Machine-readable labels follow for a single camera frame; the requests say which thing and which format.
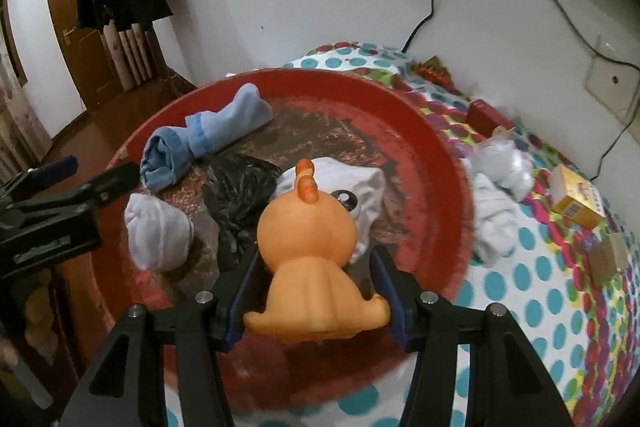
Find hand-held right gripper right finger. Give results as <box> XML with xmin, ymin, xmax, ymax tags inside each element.
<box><xmin>372</xmin><ymin>247</ymin><xmax>576</xmax><ymax>427</ymax></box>

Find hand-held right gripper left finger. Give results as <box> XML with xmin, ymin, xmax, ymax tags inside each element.
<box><xmin>59</xmin><ymin>252</ymin><xmax>261</xmax><ymax>427</ymax></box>

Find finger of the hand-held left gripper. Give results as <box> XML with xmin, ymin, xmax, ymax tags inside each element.
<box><xmin>0</xmin><ymin>156</ymin><xmax>78</xmax><ymax>208</ymax></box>
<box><xmin>7</xmin><ymin>162</ymin><xmax>140</xmax><ymax>228</ymax></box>

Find knotted white sock roll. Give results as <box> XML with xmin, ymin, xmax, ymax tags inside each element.
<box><xmin>124</xmin><ymin>193</ymin><xmax>195</xmax><ymax>273</ymax></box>

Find orange rubber toy figure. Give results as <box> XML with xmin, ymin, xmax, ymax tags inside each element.
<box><xmin>243</xmin><ymin>158</ymin><xmax>391</xmax><ymax>342</ymax></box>

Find black plastic bag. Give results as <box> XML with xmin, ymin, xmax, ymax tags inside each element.
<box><xmin>202</xmin><ymin>154</ymin><xmax>283</xmax><ymax>273</ymax></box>

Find blue sock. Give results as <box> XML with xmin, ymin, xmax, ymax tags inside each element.
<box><xmin>140</xmin><ymin>84</ymin><xmax>275</xmax><ymax>192</ymax></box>

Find round red tray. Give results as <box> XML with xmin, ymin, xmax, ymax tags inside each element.
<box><xmin>92</xmin><ymin>68</ymin><xmax>475</xmax><ymax>413</ymax></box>

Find patterned curtain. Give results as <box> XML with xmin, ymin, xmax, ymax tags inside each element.
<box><xmin>0</xmin><ymin>0</ymin><xmax>53</xmax><ymax>178</ymax></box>

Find patterned paper rolls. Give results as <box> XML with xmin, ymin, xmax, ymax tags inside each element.
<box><xmin>100</xmin><ymin>22</ymin><xmax>161</xmax><ymax>92</ymax></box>

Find small ribbed white sock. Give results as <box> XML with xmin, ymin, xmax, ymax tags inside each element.
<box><xmin>470</xmin><ymin>174</ymin><xmax>523</xmax><ymax>265</ymax></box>

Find polka dot tablecloth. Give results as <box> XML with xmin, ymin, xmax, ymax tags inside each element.
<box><xmin>165</xmin><ymin>39</ymin><xmax>640</xmax><ymax>427</ymax></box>

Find brown wooden door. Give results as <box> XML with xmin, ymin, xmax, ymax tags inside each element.
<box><xmin>42</xmin><ymin>0</ymin><xmax>126</xmax><ymax>110</ymax></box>

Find yellow carton box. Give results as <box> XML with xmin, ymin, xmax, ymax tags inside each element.
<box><xmin>550</xmin><ymin>164</ymin><xmax>606</xmax><ymax>230</ymax></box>

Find small red box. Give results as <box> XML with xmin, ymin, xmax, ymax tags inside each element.
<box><xmin>466</xmin><ymin>99</ymin><xmax>516</xmax><ymax>135</ymax></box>

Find brown cardboard box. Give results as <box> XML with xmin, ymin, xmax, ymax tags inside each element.
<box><xmin>587</xmin><ymin>233</ymin><xmax>630</xmax><ymax>289</ymax></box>

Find red gold wrapper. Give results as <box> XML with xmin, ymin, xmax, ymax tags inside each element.
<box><xmin>410</xmin><ymin>56</ymin><xmax>453</xmax><ymax>88</ymax></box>

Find black adapter cable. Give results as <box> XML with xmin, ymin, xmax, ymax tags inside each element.
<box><xmin>591</xmin><ymin>119</ymin><xmax>636</xmax><ymax>182</ymax></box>

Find beige wall socket plate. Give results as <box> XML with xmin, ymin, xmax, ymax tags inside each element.
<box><xmin>584</xmin><ymin>36</ymin><xmax>640</xmax><ymax>125</ymax></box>

